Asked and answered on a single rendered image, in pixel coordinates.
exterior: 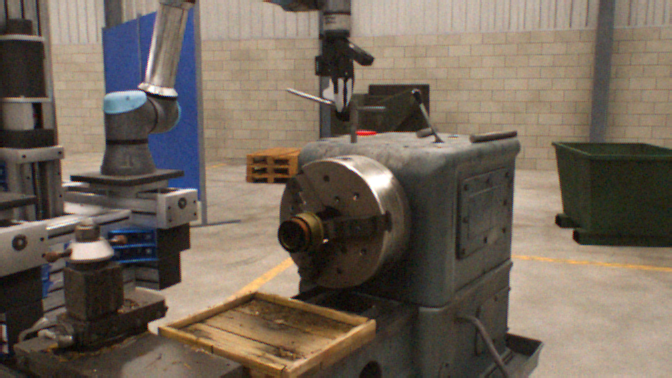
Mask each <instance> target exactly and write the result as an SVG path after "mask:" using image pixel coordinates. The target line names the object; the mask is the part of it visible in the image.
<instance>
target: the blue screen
mask: <svg viewBox="0 0 672 378"><path fill-rule="evenodd" d="M157 14H158V10H157V12H153V13H151V14H148V15H145V16H142V14H136V16H137V18H136V19H133V20H130V21H128V22H125V23H121V24H118V25H116V26H113V27H110V29H106V30H105V27H101V39H102V56H103V74H104V93H105V95H108V94H111V93H117V92H129V91H138V89H139V85H141V84H142V83H144V82H145V78H146V72H147V66H148V61H149V54H150V49H151V43H152V37H153V31H154V25H156V19H157ZM174 90H175V91H176V93H177V102H178V106H179V107H180V119H179V122H178V124H177V125H176V126H175V127H174V128H173V129H172V130H170V131H166V132H163V133H159V134H156V133H153V134H147V136H148V148H149V150H150V154H151V158H153V162H155V164H156V168H164V169H169V170H179V171H184V177H179V178H174V179H169V187H166V188H175V189H185V190H186V189H195V190H197V200H198V201H201V220H202V223H200V224H191V225H190V228H197V227H206V226H214V225H223V224H231V223H240V222H241V220H240V219H235V220H225V221H217V222H208V223H207V196H206V164H205V133H204V102H203V70H202V47H201V39H200V8H199V0H196V2H195V5H194V6H193V7H191V8H190V9H189V13H188V18H187V23H185V30H184V35H183V40H182V46H181V51H180V56H179V63H178V68H177V74H176V79H175V84H174Z"/></svg>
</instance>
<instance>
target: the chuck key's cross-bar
mask: <svg viewBox="0 0 672 378"><path fill-rule="evenodd" d="M287 92H288V93H291V94H294V95H297V96H301V97H303V98H306V99H309V100H312V101H316V102H319V104H321V105H324V106H327V107H331V108H334V109H337V107H336V105H335V104H332V102H328V101H325V100H322V99H319V98H316V97H313V96H310V95H307V94H304V93H301V92H297V91H294V90H291V89H287ZM355 110H356V111H380V112H386V110H387V109H386V107H356V108H355Z"/></svg>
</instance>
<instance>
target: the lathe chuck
mask: <svg viewBox="0 0 672 378"><path fill-rule="evenodd" d="M339 158H346V159H351V160H341V159H339ZM302 170H303V172H304V173H305V175H306V176H307V178H308V180H309V181H310V183H311V186H312V187H313V189H315V191H316V192H317V194H318V195H319V197H320V199H321V200H322V203H323V205H324V206H329V207H333V208H332V209H331V210H328V211H327V212H326V213H325V214H324V215H322V216H319V219H321V220H322V222H323V221H326V220H331V219H334V217H335V213H336V209H337V210H338V211H339V212H340V214H341V215H342V216H354V215H377V214H386V213H388V221H389V229H388V230H389V232H388V230H386V231H376V232H374V233H371V234H368V236H350V237H346V238H337V240H338V242H336V243H331V244H329V246H328V249H327V253H326V256H325V259H324V262H323V265H322V269H321V272H320V275H319V278H318V281H317V283H319V284H321V286H323V287H326V288H331V289H349V288H352V287H355V286H357V284H360V283H362V282H365V281H367V280H369V279H371V278H373V277H375V276H378V275H379V274H382V273H383V272H385V271H386V270H387V269H388V267H389V266H390V265H391V264H392V263H393V261H394V260H395V258H397V257H398V255H399V253H400V249H401V246H402V243H403V238H404V229H405V223H404V212H403V208H402V204H401V200H400V197H399V195H398V193H397V191H395V189H394V187H393V184H392V183H391V181H390V180H389V179H388V177H387V176H386V175H385V174H384V173H383V172H382V171H381V170H379V168H377V167H376V166H375V165H373V164H372V163H370V162H368V161H366V160H364V159H360V158H356V157H349V156H344V157H336V158H328V159H322V160H316V161H312V162H309V163H307V164H305V165H303V166H302ZM292 198H293V197H292V196H291V194H290V192H289V191H288V189H287V187H286V188H285V190H284V193H283V196H282V200H280V206H279V225H280V224H282V223H283V222H284V221H286V220H288V219H290V217H291V214H290V213H291V212H292V211H293V208H292V206H291V205H290V203H289V200H291V199H292ZM385 211H386V212H385ZM288 254H289V256H290V257H291V259H292V261H293V262H294V263H295V265H296V266H298V267H299V266H300V262H301V261H299V260H298V259H296V258H298V255H299V253H293V254H292V253H288ZM387 261H388V263H387V265H386V266H385V267H384V269H383V270H382V271H379V272H378V270H379V269H381V267H382V265H383V264H384V263H386V262H387Z"/></svg>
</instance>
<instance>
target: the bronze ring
mask: <svg viewBox="0 0 672 378"><path fill-rule="evenodd" d="M321 222H322V220H321V219H319V217H318V216H317V215H315V214H313V213H311V212H308V211H303V212H300V213H298V214H296V215H294V216H291V217H290V219H288V220H286V221H284V222H283V223H282V224H280V225H279V227H278V231H277V238H278V242H279V244H280V246H282V247H283V248H284V249H285V250H286V251H288V253H292V254H293V253H304V251H313V250H316V249H318V248H319V247H320V246H321V244H322V242H323V239H324V229H323V226H322V223H321Z"/></svg>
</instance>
